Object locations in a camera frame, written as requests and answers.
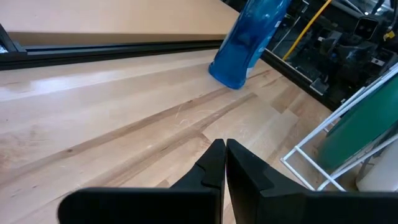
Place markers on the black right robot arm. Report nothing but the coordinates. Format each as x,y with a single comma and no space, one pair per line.
335,65

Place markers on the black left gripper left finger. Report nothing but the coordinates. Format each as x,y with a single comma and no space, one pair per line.
155,205

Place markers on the beige desk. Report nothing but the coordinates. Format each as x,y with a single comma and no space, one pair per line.
109,15

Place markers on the white plate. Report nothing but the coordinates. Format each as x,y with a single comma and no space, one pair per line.
382,174

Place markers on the dark green plate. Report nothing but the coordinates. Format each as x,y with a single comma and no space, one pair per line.
360,127

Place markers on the black aluminium table frame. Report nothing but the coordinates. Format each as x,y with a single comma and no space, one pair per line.
109,51

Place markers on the blue dish soap bottle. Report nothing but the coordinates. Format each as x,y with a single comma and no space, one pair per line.
245,46

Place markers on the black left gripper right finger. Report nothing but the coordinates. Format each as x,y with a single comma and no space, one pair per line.
280,205

